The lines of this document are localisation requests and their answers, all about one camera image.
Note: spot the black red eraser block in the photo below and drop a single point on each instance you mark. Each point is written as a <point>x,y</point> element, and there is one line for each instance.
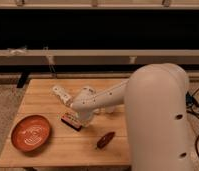
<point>71,121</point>

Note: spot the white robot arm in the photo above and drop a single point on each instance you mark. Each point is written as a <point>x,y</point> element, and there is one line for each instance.
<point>154,98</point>

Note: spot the white plastic bottle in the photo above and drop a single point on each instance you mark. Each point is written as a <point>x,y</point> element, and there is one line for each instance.
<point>65,97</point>

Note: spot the brown chili pepper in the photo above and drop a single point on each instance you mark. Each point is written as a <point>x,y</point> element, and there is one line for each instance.
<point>103,141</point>

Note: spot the orange patterned bowl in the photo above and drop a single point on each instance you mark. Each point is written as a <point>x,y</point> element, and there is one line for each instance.
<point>30,133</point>

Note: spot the blue power adapter box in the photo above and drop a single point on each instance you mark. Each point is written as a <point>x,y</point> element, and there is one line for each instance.
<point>189,99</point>

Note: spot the black table leg post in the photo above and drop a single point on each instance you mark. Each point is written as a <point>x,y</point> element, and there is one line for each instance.
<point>22,80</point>

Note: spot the wooden rail beam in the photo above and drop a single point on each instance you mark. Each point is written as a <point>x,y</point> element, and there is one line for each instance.
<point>12,57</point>

